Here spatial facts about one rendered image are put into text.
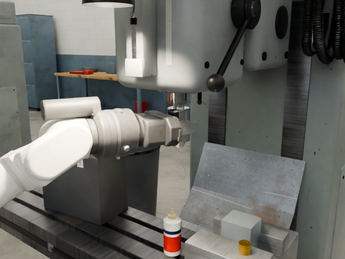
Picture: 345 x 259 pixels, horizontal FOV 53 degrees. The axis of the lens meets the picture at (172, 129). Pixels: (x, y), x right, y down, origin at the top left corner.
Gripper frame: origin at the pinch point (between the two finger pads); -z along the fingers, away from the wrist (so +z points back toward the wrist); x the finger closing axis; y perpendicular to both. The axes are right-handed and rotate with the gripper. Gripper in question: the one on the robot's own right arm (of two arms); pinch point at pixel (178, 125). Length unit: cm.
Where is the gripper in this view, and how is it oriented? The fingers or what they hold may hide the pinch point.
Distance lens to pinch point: 71.0
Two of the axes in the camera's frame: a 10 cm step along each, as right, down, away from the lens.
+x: -5.2, -2.0, 8.3
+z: -8.5, 1.1, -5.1
